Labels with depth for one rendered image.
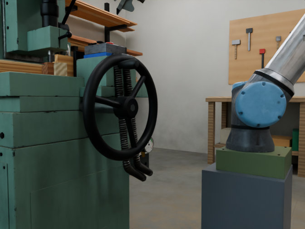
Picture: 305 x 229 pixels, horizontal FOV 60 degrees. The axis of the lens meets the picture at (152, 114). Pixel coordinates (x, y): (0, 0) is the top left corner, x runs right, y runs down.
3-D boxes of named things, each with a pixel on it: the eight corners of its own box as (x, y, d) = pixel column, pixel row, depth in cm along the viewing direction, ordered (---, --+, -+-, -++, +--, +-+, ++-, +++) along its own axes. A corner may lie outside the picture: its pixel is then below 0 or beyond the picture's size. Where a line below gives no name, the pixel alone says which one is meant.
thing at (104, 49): (105, 56, 78) (105, 37, 78) (81, 59, 84) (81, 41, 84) (134, 61, 89) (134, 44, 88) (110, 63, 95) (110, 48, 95)
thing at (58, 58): (57, 78, 85) (57, 54, 84) (55, 78, 86) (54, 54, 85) (106, 82, 102) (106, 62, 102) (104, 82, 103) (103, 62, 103)
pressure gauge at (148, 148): (144, 159, 98) (144, 137, 98) (136, 157, 101) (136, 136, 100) (154, 156, 104) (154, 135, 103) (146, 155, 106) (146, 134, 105)
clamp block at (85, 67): (105, 86, 77) (105, 55, 76) (75, 87, 85) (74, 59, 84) (137, 87, 89) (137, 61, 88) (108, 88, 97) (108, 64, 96)
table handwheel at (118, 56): (168, 135, 86) (108, 183, 64) (122, 131, 98) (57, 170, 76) (153, 44, 78) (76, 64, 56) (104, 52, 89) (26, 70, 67)
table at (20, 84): (30, 96, 58) (29, 68, 58) (-28, 96, 76) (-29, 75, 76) (172, 97, 108) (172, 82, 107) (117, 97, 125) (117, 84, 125)
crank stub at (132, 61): (141, 67, 66) (135, 69, 64) (123, 69, 70) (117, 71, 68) (139, 57, 65) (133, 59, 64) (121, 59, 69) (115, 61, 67)
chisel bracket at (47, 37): (50, 52, 85) (49, 25, 85) (27, 56, 93) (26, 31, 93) (69, 55, 91) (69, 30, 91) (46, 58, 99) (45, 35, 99)
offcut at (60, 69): (67, 76, 78) (66, 62, 78) (56, 76, 77) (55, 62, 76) (64, 77, 81) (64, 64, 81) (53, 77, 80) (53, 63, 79)
